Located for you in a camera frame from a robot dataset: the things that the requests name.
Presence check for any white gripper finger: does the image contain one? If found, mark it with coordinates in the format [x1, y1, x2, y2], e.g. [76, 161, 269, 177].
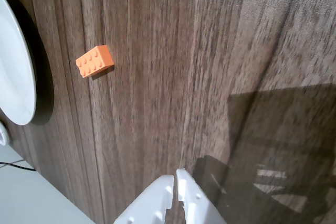
[113, 174, 175, 224]
[176, 168, 227, 224]

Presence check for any orange lego block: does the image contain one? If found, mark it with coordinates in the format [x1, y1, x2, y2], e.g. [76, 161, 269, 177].
[75, 45, 116, 79]

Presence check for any white round plate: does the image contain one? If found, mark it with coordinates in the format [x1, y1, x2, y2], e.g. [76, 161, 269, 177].
[0, 0, 37, 126]

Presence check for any white round plastic object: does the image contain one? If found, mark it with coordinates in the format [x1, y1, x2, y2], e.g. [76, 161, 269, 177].
[0, 120, 10, 146]

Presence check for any thin black cable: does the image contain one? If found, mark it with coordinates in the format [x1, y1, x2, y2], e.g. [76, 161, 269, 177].
[0, 161, 36, 172]

